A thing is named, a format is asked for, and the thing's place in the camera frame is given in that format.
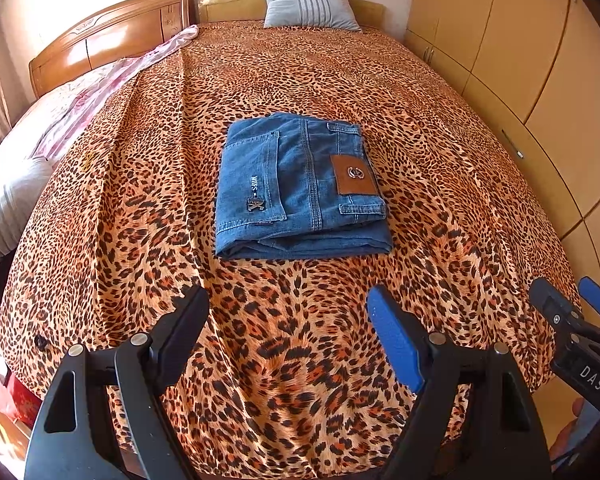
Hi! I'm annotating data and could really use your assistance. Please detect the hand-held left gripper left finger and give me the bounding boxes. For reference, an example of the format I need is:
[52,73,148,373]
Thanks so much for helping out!
[24,285,211,480]

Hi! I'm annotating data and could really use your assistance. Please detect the wooden wardrobe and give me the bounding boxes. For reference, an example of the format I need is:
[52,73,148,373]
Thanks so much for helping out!
[404,0,600,311]

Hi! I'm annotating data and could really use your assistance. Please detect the striped grey pillow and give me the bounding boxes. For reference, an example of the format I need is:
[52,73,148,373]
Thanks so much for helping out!
[262,0,364,33]

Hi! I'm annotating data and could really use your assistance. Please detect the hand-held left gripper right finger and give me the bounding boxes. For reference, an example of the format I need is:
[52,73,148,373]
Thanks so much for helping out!
[366,285,553,480]

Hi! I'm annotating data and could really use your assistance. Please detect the red cloth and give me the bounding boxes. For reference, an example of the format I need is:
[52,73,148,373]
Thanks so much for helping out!
[0,305,42,428]

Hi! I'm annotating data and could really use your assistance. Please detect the leopard print bedspread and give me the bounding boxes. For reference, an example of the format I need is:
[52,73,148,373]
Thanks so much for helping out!
[0,20,583,478]

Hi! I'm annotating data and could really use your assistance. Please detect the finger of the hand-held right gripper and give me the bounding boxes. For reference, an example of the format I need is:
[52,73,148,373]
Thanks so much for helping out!
[577,275,600,321]
[529,277,589,342]

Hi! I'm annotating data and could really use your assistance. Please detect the carved wooden headboard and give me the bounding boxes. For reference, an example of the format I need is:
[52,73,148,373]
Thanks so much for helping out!
[28,0,199,99]

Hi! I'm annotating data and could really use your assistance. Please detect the blue denim pants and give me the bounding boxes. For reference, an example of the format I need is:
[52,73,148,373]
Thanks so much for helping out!
[214,111,395,262]

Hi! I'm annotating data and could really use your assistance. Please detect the tan padded headboard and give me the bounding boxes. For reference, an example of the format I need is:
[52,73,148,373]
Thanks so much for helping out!
[197,0,387,34]

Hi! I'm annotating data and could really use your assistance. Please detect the person's right hand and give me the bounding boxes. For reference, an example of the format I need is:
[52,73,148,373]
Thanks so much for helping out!
[549,397,588,465]

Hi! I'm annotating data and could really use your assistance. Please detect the pink floral quilt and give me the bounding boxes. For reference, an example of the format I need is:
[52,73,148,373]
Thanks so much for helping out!
[10,24,200,163]

